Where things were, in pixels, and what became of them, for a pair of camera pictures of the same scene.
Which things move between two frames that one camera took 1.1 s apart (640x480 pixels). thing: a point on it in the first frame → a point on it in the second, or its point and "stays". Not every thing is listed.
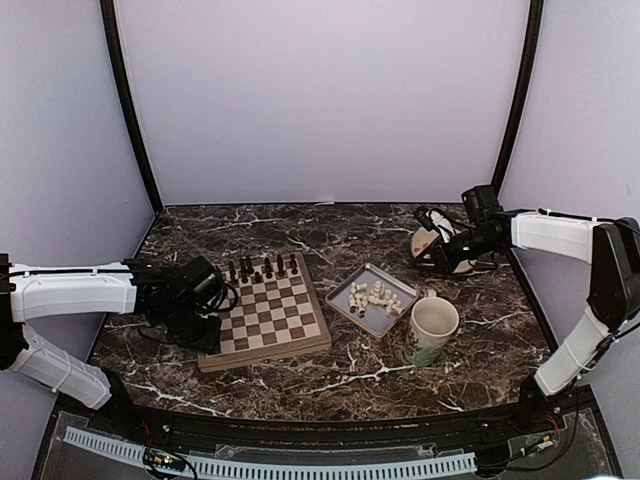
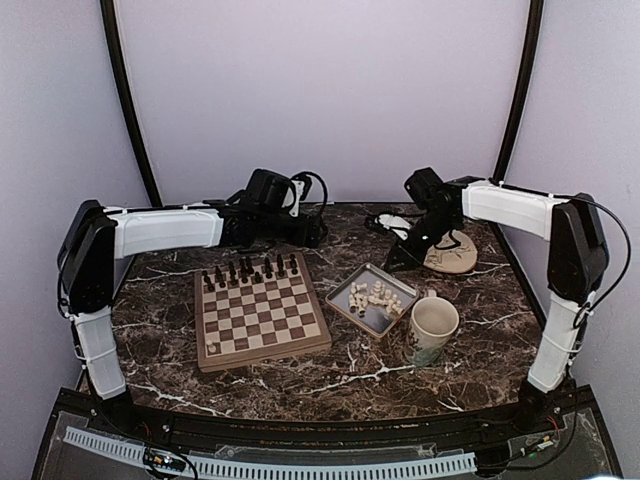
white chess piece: x=354 y=287 stays
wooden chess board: x=278 y=312 stays
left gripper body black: x=186 y=332 → x=271 y=229
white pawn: x=376 y=300 stays
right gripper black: x=440 y=255 → x=410 y=256
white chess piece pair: x=395 y=305 stays
